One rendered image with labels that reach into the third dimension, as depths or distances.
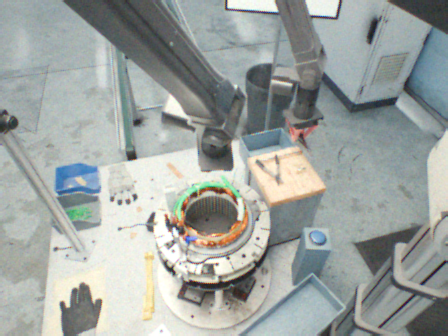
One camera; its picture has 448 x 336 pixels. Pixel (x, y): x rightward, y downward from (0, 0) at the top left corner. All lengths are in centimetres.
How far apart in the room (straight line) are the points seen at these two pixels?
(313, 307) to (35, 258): 185
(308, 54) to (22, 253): 209
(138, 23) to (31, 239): 225
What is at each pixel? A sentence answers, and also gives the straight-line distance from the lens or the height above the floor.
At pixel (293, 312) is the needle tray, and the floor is 102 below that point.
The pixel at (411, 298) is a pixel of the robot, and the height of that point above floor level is 113.
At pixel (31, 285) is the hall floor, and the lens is 230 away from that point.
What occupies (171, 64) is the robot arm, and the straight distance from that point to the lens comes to 34.
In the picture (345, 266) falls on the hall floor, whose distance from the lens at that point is 219.
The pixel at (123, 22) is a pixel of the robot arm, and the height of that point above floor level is 174.
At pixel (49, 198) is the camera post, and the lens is 108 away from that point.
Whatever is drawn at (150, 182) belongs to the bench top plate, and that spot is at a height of 78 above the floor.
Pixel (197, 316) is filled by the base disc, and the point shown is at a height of 80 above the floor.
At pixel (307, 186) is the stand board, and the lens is 105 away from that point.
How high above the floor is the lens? 185
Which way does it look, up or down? 47 degrees down
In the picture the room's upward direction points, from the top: straight up
